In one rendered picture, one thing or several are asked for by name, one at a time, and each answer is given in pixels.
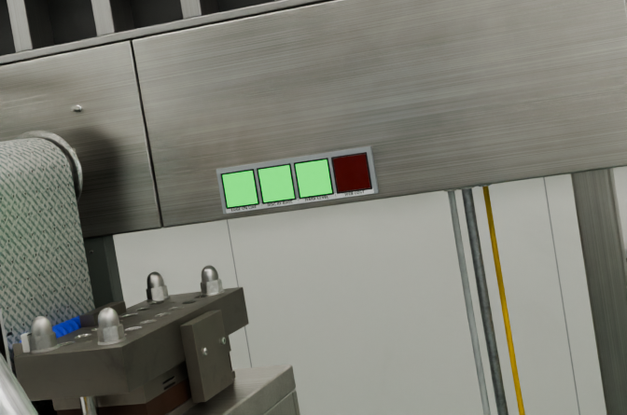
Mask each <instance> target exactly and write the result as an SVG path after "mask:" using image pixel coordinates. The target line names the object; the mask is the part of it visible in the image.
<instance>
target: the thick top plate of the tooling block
mask: <svg viewBox="0 0 627 415"><path fill-rule="evenodd" d="M223 290H224V293H221V294H218V295H213V296H206V297H202V296H201V293H202V291H201V292H192V293H184V294H175V295H168V296H170V298H168V299H165V300H162V301H156V302H146V300H144V301H142V302H140V303H137V304H135V305H133V306H131V307H129V308H127V309H126V311H127V312H126V313H123V314H121V315H120V316H119V317H118V319H119V323H120V324H122V325H123V331H124V337H126V340H124V341H122V342H118V343H114V344H109V345H98V341H99V340H98V335H97V328H98V327H99V325H97V326H89V327H81V328H79V329H78V330H75V331H73V332H71V333H68V334H66V335H64V336H62V337H59V338H57V343H58V345H59V348H58V349H55V350H52V351H48V352H44V353H31V352H29V353H22V354H19V355H17V356H15V357H13V359H14V364H15V369H16V374H17V380H18V382H19V383H20V385H21V387H22V389H23V391H24V392H25V393H26V394H27V396H28V398H29V399H30V401H40V400H51V399H64V398H75V397H86V396H97V395H110V394H128V393H130V392H132V391H134V390H135V389H137V388H139V387H140V386H142V385H144V384H146V383H147V382H149V381H151V380H153V379H155V378H157V377H158V376H159V375H161V374H163V373H164V372H166V371H168V370H170V369H171V368H173V367H176V366H177V365H179V364H181V363H182V362H184V361H186V357H185V353H184V347H183V341H182V336H181V330H180V326H181V325H182V324H184V323H186V322H188V321H190V320H192V319H194V318H196V317H198V316H200V315H202V314H204V313H206V312H208V311H215V310H221V312H222V318H223V324H224V329H225V335H226V337H227V336H229V335H230V334H232V333H234V332H235V331H237V330H239V329H241V328H242V327H244V326H246V325H248V324H249V322H248V316H247V310H246V305H245V299H244V289H243V288H242V287H234V288H226V289H223Z"/></svg>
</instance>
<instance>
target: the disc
mask: <svg viewBox="0 0 627 415"><path fill-rule="evenodd" d="M26 138H41V139H45V140H47V141H50V142H52V143H53V144H55V145H56V146H57V147H59V148H60V149H61V151H62V152H63V153H64V155H65V157H66V158H67V160H68V163H69V165H70V168H71V172H72V177H73V183H74V189H75V193H76V199H77V203H78V201H79V199H80V196H81V192H82V187H83V175H82V169H81V165H80V162H79V160H78V157H77V154H76V152H75V151H74V149H73V148H72V147H71V146H70V145H69V144H68V143H67V142H66V141H65V140H64V139H63V138H62V137H60V136H59V135H57V134H55V133H52V132H50V131H28V132H25V133H23V134H21V135H19V136H18V137H16V138H15V139H14V140H19V139H26Z"/></svg>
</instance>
